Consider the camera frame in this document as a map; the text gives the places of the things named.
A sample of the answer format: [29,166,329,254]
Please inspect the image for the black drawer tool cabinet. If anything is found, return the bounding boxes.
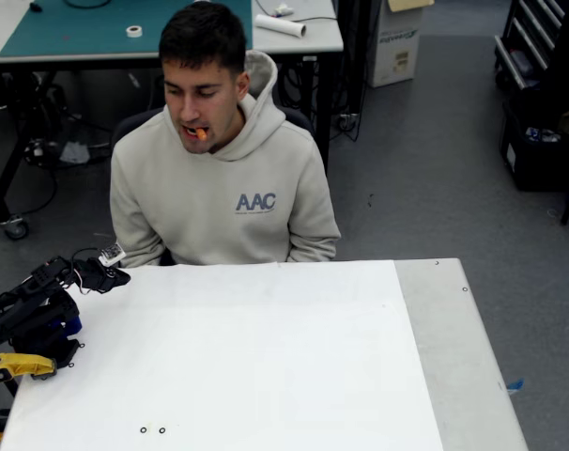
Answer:
[494,0,569,91]

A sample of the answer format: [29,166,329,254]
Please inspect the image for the white cardboard box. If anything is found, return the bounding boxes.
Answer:
[366,0,424,88]

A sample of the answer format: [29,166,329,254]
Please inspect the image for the grey work table black legs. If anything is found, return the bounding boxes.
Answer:
[0,0,345,239]

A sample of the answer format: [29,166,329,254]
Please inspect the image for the man in beige hoodie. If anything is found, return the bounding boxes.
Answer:
[109,0,342,268]

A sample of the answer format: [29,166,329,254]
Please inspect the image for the white cloth on floor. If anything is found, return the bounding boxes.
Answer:
[58,140,90,165]

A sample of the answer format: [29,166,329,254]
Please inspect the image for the large white paper sheet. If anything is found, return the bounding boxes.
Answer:
[0,259,445,451]

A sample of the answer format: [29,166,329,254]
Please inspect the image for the black storage bin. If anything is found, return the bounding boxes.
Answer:
[499,101,569,192]

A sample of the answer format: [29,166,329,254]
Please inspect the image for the green cutting mat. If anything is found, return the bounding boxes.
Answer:
[0,0,253,58]

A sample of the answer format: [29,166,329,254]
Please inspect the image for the black caster wheel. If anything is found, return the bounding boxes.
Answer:
[2,215,31,241]

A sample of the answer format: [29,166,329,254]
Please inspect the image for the white paper roll tube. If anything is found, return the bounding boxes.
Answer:
[254,13,308,38]

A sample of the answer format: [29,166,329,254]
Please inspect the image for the white red wire bundle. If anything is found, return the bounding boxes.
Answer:
[69,261,92,298]

